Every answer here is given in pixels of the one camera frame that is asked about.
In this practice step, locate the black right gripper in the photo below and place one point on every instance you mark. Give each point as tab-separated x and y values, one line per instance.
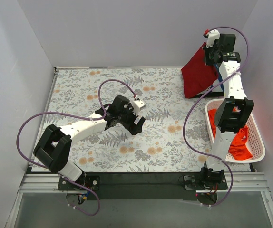
209	57

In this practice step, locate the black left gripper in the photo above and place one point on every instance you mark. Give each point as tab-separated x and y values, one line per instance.
133	121

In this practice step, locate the dark red t-shirt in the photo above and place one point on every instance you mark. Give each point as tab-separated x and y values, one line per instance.
197	76

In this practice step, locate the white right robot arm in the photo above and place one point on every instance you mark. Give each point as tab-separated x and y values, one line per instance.
233	112

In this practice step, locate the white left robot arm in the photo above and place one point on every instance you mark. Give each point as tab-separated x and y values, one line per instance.
54	146

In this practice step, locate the black folded t-shirt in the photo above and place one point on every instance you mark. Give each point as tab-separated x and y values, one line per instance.
218	94

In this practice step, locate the floral patterned table cloth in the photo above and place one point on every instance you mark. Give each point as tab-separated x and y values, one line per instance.
174	135

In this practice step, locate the orange t-shirt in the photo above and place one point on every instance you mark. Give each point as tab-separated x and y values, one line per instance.
238	147

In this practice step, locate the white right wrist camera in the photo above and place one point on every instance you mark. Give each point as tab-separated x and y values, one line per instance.
211	36

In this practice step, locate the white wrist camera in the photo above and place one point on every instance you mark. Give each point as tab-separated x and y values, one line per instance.
211	36
138	105

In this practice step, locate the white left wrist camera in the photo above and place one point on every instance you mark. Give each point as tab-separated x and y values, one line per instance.
138	105

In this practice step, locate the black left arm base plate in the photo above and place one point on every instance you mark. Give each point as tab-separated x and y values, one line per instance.
91	182

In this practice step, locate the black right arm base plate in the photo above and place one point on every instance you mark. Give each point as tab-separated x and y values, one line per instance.
194	181

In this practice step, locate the aluminium frame rail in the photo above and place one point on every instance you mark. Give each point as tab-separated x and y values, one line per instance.
48	183

